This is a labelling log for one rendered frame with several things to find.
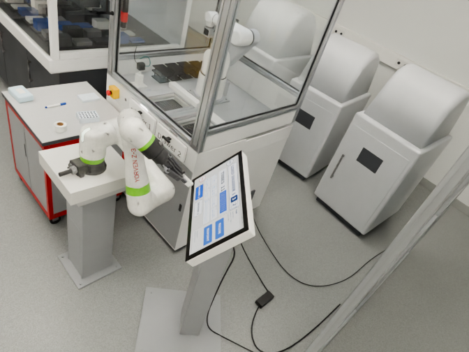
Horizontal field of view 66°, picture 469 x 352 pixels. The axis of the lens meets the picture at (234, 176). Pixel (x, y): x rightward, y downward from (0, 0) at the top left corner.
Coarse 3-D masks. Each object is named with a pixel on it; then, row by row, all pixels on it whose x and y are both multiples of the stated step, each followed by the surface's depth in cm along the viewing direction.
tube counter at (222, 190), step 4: (224, 184) 164; (220, 188) 164; (224, 188) 162; (220, 192) 162; (224, 192) 160; (220, 196) 160; (224, 196) 158; (220, 200) 158; (224, 200) 156; (220, 204) 156; (224, 204) 154; (220, 208) 154; (224, 208) 152; (220, 212) 152; (224, 212) 150
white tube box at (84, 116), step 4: (76, 112) 233; (80, 112) 235; (84, 112) 237; (88, 112) 238; (92, 112) 238; (96, 112) 239; (76, 116) 235; (80, 116) 232; (84, 116) 233; (88, 116) 234; (92, 116) 235; (96, 116) 237; (80, 120) 230; (84, 120) 232; (88, 120) 233; (92, 120) 235; (96, 120) 236
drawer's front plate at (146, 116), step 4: (132, 100) 237; (132, 104) 238; (136, 104) 235; (136, 108) 236; (140, 108) 233; (144, 112) 231; (148, 112) 230; (144, 116) 232; (148, 116) 229; (152, 116) 229; (144, 120) 233; (148, 120) 230; (152, 120) 227; (156, 120) 227; (148, 124) 232; (152, 124) 228; (148, 128) 233; (152, 128) 230; (152, 132) 231
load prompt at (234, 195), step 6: (228, 168) 171; (234, 168) 167; (228, 174) 168; (234, 174) 164; (228, 180) 164; (234, 180) 161; (234, 186) 158; (234, 192) 155; (234, 198) 152; (234, 204) 150
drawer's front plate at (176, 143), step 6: (156, 126) 226; (162, 126) 222; (156, 132) 228; (162, 132) 223; (168, 132) 219; (174, 138) 216; (168, 144) 222; (174, 144) 217; (180, 144) 213; (174, 150) 219; (180, 150) 215; (186, 150) 213; (180, 156) 217
